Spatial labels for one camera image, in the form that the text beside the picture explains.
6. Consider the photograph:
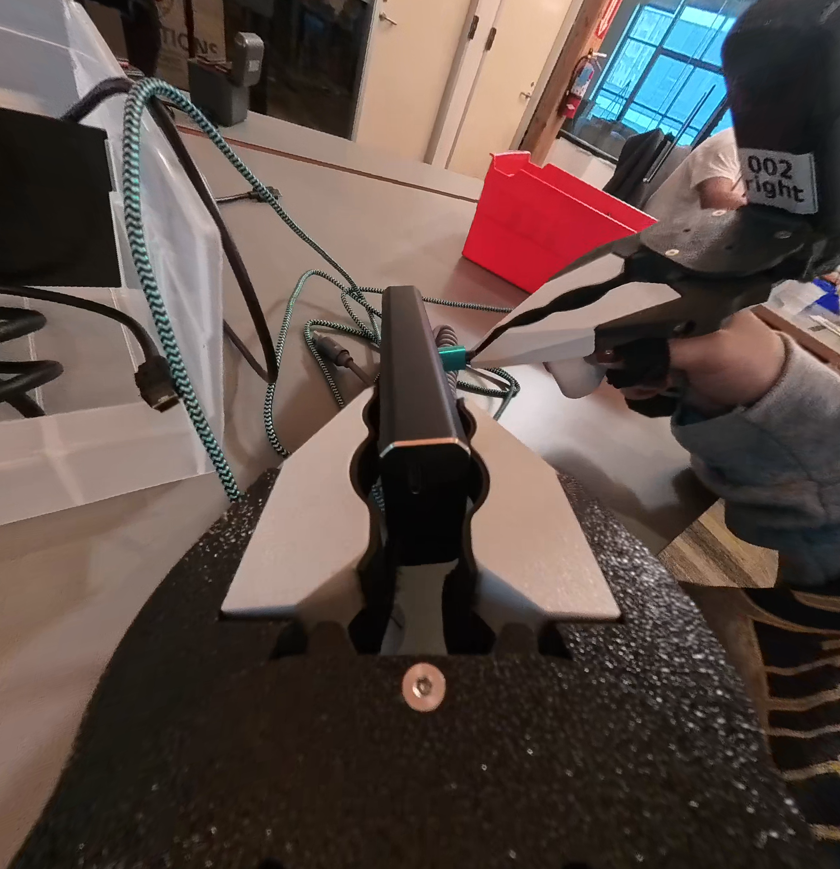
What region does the grey power adapter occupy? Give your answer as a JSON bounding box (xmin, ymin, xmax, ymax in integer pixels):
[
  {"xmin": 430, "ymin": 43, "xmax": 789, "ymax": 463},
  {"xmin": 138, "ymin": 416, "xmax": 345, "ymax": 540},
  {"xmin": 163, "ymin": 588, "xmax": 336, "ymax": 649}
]
[{"xmin": 188, "ymin": 30, "xmax": 265, "ymax": 126}]

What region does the person's right forearm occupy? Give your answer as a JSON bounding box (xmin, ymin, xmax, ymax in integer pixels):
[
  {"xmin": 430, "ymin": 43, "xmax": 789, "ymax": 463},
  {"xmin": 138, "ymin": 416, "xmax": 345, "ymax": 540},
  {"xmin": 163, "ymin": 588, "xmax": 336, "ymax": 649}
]
[{"xmin": 671, "ymin": 333, "xmax": 840, "ymax": 588}]

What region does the clear plastic storage box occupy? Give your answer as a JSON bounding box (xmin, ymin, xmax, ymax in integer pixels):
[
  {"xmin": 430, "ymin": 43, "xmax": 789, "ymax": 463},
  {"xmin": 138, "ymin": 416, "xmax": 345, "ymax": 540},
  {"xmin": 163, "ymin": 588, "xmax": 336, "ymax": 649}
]
[{"xmin": 0, "ymin": 0, "xmax": 225, "ymax": 530}]

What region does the teal braided usb cable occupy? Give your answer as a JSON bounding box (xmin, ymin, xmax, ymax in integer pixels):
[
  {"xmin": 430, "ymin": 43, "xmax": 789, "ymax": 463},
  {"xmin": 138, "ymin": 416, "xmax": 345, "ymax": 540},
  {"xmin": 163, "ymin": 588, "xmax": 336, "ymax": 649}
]
[{"xmin": 121, "ymin": 78, "xmax": 523, "ymax": 503}]

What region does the white door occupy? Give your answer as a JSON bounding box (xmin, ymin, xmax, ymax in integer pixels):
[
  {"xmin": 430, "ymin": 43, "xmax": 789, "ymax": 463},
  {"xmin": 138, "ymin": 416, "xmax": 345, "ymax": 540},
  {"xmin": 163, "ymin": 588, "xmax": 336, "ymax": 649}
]
[
  {"xmin": 447, "ymin": 0, "xmax": 584, "ymax": 179},
  {"xmin": 355, "ymin": 0, "xmax": 478, "ymax": 164}
]

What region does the dark jacket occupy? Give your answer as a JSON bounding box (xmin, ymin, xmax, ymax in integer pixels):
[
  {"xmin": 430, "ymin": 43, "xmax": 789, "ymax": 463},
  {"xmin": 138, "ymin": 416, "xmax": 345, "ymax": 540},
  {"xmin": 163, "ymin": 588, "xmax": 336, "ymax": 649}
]
[{"xmin": 603, "ymin": 128, "xmax": 692, "ymax": 208}]

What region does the thick black cable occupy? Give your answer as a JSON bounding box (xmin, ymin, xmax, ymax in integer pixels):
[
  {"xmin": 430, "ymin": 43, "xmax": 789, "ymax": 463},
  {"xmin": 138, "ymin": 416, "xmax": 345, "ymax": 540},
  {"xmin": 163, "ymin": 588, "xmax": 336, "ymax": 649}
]
[{"xmin": 60, "ymin": 78, "xmax": 280, "ymax": 384}]

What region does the black cable velcro strap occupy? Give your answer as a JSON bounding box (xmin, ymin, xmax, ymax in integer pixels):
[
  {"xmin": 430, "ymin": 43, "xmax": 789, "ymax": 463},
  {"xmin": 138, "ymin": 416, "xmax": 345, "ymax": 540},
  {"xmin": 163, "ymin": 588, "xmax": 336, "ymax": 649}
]
[{"xmin": 213, "ymin": 185, "xmax": 284, "ymax": 206}]

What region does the wooden pillar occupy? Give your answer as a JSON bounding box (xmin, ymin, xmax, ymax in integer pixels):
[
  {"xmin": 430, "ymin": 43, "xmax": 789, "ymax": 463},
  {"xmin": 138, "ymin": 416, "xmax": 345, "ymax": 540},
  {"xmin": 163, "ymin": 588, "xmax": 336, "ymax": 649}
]
[{"xmin": 522, "ymin": 0, "xmax": 625, "ymax": 167}]

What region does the red fire extinguisher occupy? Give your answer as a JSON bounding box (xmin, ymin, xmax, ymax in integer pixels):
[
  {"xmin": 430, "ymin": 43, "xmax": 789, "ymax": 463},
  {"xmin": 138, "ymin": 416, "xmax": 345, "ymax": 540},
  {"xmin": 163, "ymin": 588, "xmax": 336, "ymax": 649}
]
[{"xmin": 559, "ymin": 51, "xmax": 597, "ymax": 119}]

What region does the bundle of black cables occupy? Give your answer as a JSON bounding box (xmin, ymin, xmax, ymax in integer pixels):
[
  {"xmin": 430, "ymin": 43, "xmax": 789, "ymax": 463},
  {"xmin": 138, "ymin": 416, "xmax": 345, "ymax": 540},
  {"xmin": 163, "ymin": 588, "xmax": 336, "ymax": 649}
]
[{"xmin": 0, "ymin": 306, "xmax": 64, "ymax": 418}]

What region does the black usb hub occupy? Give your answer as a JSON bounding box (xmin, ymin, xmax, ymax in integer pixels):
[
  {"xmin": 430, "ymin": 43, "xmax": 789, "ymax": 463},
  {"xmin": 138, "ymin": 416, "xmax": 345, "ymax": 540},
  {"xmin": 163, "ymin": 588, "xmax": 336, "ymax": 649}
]
[{"xmin": 376, "ymin": 285, "xmax": 474, "ymax": 568}]

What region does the person's right hand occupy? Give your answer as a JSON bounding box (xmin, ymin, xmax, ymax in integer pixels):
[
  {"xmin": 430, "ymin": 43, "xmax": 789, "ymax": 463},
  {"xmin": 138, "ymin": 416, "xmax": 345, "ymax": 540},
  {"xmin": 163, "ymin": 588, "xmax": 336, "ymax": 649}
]
[{"xmin": 593, "ymin": 318, "xmax": 786, "ymax": 411}]

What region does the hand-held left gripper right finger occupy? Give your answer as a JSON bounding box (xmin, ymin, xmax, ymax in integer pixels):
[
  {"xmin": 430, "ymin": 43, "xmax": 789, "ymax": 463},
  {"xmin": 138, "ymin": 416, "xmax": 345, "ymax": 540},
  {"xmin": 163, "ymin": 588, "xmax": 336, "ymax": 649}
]
[{"xmin": 454, "ymin": 401, "xmax": 622, "ymax": 625}]

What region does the grey coiled cable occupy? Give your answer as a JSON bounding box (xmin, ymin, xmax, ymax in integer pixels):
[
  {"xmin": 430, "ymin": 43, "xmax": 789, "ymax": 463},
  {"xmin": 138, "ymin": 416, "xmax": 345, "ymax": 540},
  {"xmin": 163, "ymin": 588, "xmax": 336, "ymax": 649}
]
[{"xmin": 303, "ymin": 322, "xmax": 462, "ymax": 408}]

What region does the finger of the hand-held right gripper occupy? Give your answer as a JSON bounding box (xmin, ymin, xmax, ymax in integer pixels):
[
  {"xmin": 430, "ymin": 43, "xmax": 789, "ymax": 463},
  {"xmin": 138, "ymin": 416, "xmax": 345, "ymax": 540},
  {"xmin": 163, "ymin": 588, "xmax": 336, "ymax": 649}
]
[
  {"xmin": 483, "ymin": 233, "xmax": 640, "ymax": 342},
  {"xmin": 473, "ymin": 284, "xmax": 680, "ymax": 400}
]

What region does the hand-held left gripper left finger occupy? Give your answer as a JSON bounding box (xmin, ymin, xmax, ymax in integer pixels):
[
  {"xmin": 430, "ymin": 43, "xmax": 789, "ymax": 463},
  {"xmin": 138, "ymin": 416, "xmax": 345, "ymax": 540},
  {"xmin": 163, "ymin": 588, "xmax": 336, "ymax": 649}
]
[{"xmin": 220, "ymin": 386, "xmax": 383, "ymax": 622}]

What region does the red plastic bin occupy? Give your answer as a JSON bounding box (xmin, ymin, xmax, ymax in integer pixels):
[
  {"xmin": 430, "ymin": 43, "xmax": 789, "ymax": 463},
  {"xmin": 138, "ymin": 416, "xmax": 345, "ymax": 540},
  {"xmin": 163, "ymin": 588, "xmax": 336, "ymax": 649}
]
[{"xmin": 462, "ymin": 151, "xmax": 659, "ymax": 294}]

